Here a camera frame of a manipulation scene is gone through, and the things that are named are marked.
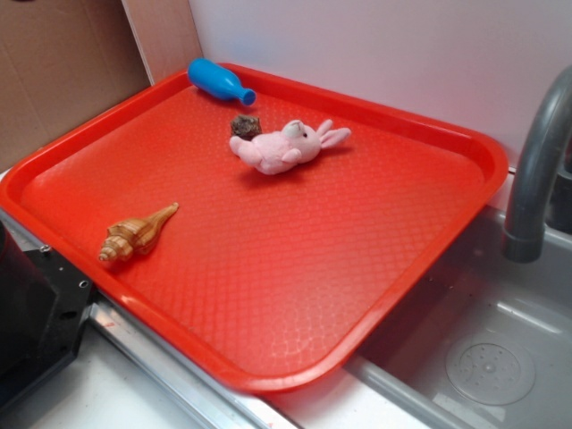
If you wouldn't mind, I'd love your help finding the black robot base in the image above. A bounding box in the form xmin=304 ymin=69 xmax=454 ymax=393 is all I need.
xmin=1 ymin=226 xmax=93 ymax=409

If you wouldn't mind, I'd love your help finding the pink plush bunny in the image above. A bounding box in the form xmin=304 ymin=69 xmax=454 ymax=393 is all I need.
xmin=229 ymin=120 xmax=351 ymax=175

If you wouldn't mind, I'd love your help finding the red plastic tray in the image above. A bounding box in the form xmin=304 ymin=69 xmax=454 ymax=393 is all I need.
xmin=1 ymin=66 xmax=508 ymax=393

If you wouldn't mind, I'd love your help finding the small brown rock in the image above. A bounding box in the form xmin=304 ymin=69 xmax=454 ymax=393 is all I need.
xmin=231 ymin=114 xmax=263 ymax=140

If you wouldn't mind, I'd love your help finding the brown spiral seashell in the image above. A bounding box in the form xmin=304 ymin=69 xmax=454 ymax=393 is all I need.
xmin=98 ymin=202 xmax=180 ymax=262

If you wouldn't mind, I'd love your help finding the blue plastic bottle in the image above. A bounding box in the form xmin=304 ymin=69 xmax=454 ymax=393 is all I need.
xmin=187 ymin=58 xmax=257 ymax=106

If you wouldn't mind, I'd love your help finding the grey toy sink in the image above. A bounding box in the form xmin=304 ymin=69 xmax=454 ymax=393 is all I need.
xmin=266 ymin=203 xmax=572 ymax=429

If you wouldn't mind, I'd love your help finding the grey faucet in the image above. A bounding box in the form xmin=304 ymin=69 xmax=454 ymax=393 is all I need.
xmin=501 ymin=67 xmax=571 ymax=263

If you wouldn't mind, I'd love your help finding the brown cardboard panel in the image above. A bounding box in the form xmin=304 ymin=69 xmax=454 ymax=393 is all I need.
xmin=1 ymin=1 xmax=202 ymax=170

